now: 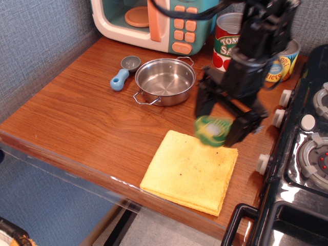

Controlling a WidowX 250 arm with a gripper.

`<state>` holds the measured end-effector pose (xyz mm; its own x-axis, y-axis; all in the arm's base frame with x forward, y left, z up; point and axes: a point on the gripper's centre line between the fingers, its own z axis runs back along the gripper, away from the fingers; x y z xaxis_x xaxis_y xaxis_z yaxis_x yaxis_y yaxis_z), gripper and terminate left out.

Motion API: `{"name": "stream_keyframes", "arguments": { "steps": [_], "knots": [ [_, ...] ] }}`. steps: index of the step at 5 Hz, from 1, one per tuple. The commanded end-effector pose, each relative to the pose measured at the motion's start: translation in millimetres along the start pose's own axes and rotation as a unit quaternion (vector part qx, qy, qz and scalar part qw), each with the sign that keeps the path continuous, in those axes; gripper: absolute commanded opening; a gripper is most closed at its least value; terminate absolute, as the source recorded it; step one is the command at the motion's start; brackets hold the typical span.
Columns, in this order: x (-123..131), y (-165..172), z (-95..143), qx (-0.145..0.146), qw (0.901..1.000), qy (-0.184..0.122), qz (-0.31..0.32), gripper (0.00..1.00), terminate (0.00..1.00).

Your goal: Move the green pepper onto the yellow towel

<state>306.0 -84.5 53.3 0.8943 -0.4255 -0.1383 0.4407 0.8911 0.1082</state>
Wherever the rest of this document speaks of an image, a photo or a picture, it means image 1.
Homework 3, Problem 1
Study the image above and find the teal toy microwave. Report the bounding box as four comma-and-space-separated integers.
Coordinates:
91, 1, 216, 56

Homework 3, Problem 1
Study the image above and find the tomato sauce can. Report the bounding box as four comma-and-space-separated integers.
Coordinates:
212, 12, 243, 72

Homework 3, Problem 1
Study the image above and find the stainless steel pan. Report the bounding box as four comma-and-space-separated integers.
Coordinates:
133, 56, 196, 107

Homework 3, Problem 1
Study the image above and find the green toy pepper half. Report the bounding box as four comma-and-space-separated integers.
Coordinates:
194, 115, 233, 147

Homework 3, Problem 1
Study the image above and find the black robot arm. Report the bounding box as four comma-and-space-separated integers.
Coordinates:
194, 1, 300, 147

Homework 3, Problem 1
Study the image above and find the pineapple slices can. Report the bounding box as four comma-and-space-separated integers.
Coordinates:
265, 39, 300, 83

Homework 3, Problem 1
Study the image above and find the orange cloth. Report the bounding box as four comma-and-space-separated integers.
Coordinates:
9, 235, 36, 246

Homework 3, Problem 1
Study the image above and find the black toy stove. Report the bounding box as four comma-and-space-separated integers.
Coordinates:
222, 45, 327, 245

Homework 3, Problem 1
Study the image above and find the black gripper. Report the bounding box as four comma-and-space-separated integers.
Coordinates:
195, 50, 269, 148

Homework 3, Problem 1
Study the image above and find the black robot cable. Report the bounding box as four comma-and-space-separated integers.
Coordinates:
150, 0, 247, 21

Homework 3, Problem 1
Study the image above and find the blue grey measuring scoop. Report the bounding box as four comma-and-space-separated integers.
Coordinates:
110, 56, 141, 91

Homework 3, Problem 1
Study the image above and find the orange toy plate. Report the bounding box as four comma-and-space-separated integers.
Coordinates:
125, 6, 149, 28

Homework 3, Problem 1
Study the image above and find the yellow folded towel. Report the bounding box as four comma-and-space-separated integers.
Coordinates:
140, 130, 238, 216

